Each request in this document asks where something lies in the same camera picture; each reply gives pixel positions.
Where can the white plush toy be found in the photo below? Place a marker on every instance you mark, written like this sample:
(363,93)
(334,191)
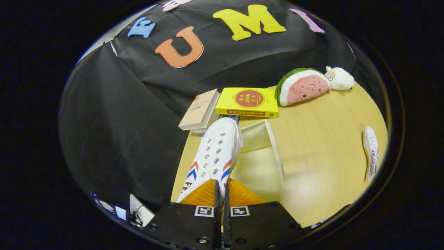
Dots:
(341,79)

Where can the blue book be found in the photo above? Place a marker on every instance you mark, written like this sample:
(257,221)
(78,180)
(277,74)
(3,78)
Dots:
(234,118)

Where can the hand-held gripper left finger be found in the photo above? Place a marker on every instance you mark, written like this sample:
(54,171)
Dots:
(184,225)

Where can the beige storage box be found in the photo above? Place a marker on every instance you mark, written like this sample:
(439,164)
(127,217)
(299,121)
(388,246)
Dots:
(256,170)

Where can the watermelon slice plush toy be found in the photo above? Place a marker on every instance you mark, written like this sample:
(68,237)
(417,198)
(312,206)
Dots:
(305,86)

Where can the beige book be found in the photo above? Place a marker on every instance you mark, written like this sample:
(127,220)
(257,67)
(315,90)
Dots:
(201,107)

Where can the white canvas shoe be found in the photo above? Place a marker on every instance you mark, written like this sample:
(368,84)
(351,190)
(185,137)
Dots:
(370,149)
(218,149)

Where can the yellow book with red circle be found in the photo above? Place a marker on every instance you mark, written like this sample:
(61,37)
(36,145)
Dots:
(249,99)

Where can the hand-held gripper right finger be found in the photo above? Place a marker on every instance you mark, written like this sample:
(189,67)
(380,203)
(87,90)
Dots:
(260,225)

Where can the white paper sheet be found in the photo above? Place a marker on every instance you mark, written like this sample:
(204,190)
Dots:
(135,206)

